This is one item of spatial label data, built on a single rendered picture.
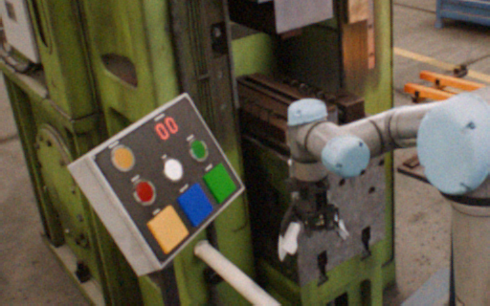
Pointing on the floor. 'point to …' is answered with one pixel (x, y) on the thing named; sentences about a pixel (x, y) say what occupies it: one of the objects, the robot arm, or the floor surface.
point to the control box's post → (168, 285)
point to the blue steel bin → (463, 1)
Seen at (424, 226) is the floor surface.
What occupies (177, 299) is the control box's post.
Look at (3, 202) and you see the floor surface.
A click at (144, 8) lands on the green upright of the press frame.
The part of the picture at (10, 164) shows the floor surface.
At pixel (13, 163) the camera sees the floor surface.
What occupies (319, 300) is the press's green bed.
